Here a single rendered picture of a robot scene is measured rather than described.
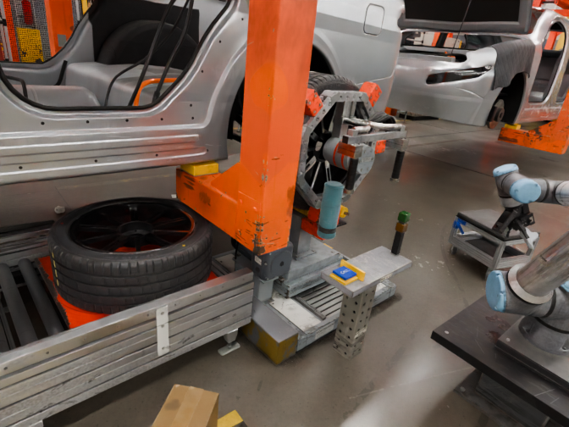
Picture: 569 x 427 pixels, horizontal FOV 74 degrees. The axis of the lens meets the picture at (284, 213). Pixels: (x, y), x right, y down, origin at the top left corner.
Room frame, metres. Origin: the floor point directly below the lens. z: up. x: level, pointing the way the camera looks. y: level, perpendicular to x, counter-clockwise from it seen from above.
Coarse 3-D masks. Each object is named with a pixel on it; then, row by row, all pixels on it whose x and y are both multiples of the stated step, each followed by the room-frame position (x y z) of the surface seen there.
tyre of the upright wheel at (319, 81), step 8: (312, 72) 1.91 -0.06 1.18; (312, 80) 1.75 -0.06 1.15; (320, 80) 1.75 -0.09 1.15; (328, 80) 1.77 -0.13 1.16; (336, 80) 1.81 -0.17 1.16; (344, 80) 1.85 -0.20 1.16; (312, 88) 1.71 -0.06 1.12; (320, 88) 1.74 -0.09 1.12; (328, 88) 1.78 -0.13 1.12; (336, 88) 1.82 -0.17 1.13; (344, 88) 1.85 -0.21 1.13; (352, 88) 1.90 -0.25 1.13; (296, 192) 1.70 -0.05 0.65; (296, 200) 1.70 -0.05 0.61; (304, 200) 1.74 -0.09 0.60; (304, 208) 1.75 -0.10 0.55
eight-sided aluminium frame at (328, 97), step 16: (320, 96) 1.70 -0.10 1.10; (336, 96) 1.69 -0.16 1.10; (352, 96) 1.77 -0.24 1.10; (320, 112) 1.63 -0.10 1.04; (368, 112) 1.87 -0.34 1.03; (304, 128) 1.59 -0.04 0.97; (304, 144) 1.58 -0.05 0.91; (368, 144) 1.93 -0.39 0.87; (304, 160) 1.59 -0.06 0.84; (304, 192) 1.61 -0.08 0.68
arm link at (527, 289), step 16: (560, 240) 1.04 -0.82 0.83; (544, 256) 1.07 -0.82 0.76; (560, 256) 1.02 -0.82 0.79; (496, 272) 1.23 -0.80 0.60; (512, 272) 1.18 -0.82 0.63; (528, 272) 1.11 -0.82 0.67; (544, 272) 1.06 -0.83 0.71; (560, 272) 1.02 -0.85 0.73; (496, 288) 1.19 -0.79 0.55; (512, 288) 1.14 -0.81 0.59; (528, 288) 1.11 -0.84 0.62; (544, 288) 1.07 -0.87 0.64; (496, 304) 1.16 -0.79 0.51; (512, 304) 1.14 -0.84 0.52; (528, 304) 1.11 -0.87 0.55; (544, 304) 1.14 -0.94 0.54
